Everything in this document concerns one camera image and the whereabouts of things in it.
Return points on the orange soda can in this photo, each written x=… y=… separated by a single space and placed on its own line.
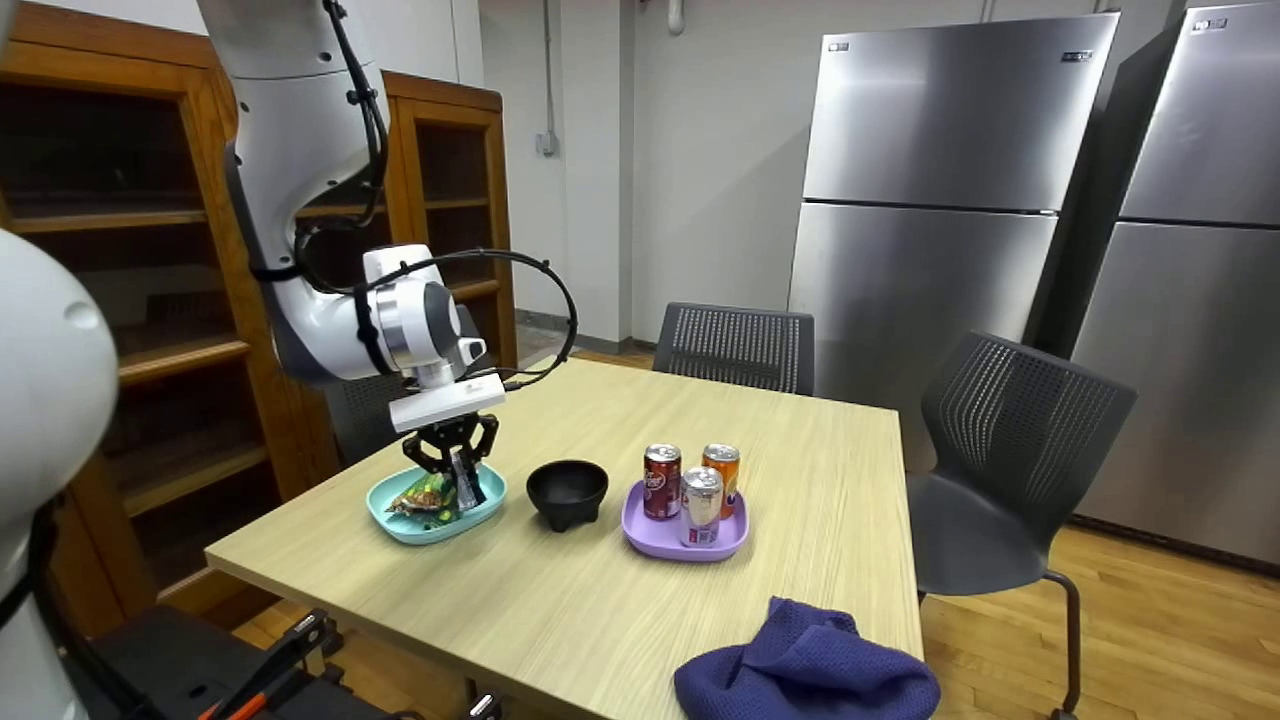
x=725 y=470

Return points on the purple plate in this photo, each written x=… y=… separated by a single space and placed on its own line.
x=655 y=538

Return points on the blue cloth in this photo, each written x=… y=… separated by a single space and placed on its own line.
x=800 y=665

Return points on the silver soda can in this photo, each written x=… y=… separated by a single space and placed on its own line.
x=701 y=510

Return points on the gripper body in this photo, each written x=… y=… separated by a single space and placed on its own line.
x=454 y=430

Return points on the teal plate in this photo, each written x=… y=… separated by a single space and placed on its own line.
x=420 y=530

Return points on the row of steel refrigerators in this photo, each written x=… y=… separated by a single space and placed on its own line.
x=930 y=200

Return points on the wall socket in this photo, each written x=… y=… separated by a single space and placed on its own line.
x=547 y=144

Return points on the orange black clamp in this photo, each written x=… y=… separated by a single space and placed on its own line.
x=270 y=665

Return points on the grey mesh chair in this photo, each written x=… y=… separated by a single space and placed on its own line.
x=1010 y=450
x=360 y=420
x=735 y=345

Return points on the black bowl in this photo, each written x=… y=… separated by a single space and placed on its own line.
x=567 y=490

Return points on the white wall pipe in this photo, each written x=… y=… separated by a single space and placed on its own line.
x=676 y=15

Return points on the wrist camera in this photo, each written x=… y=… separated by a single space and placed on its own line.
x=445 y=402

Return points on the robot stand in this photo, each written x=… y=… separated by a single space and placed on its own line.
x=160 y=670

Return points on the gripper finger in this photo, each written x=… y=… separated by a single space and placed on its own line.
x=420 y=452
x=486 y=440

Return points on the red soda can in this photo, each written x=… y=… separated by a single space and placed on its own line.
x=661 y=485

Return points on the green yellow snack bag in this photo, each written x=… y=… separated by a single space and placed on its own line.
x=425 y=496

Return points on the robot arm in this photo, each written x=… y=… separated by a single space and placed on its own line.
x=300 y=130

